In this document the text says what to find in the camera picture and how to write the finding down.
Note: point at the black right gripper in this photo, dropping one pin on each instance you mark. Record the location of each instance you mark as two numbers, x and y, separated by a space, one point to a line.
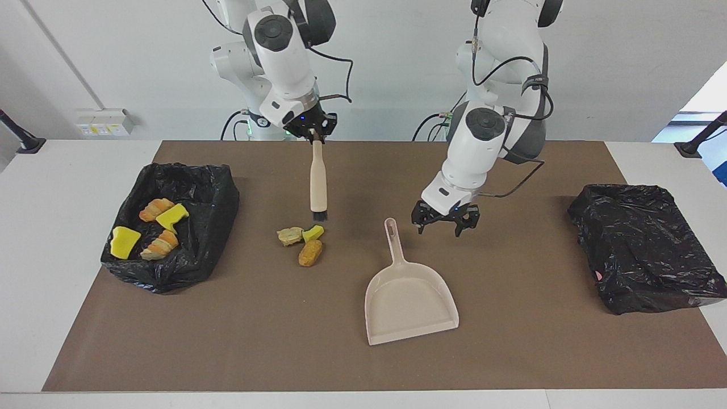
309 122

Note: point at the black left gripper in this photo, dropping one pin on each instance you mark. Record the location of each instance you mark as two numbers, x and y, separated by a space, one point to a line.
448 216

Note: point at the beige hand brush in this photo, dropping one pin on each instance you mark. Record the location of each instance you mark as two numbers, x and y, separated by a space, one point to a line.
318 182

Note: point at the beige plastic dustpan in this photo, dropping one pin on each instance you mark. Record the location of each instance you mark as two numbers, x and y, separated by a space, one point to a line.
409 307

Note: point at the small yellow green sponge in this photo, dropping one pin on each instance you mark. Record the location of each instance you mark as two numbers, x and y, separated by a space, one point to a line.
313 233

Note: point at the pale bread chunk small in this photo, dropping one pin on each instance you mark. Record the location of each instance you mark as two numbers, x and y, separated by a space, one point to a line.
289 236

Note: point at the brown oblong bread roll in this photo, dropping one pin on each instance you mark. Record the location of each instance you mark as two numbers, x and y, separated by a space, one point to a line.
310 253

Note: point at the yellow notched sponge piece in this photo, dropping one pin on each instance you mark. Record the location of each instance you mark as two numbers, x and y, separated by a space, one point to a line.
172 218

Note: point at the orange striped croissant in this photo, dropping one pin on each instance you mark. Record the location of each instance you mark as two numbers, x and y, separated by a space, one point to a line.
154 209

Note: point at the pale bread chunk large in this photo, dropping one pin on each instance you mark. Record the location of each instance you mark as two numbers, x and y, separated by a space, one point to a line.
160 245

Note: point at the yellow wedge sponge piece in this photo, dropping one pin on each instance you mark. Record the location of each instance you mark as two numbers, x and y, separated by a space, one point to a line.
125 243

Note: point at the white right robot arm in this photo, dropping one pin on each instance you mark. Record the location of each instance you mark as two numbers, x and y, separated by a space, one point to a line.
284 57

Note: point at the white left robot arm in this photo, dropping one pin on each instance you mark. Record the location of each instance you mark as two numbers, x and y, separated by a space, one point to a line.
471 159

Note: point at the black bag lined bin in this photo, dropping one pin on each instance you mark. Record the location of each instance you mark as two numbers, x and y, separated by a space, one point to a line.
204 227

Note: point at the black bag bin pink spot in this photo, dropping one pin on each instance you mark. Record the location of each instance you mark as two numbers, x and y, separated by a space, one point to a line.
642 250

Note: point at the brown table mat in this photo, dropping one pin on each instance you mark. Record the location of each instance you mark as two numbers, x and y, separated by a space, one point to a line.
363 363

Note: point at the black clamp stand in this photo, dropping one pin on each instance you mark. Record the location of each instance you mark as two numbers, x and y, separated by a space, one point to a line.
690 149
28 145

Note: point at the bright window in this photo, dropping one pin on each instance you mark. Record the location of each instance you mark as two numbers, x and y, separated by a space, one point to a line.
710 96

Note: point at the white wall socket box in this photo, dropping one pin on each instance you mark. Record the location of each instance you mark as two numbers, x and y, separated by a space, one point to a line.
105 122

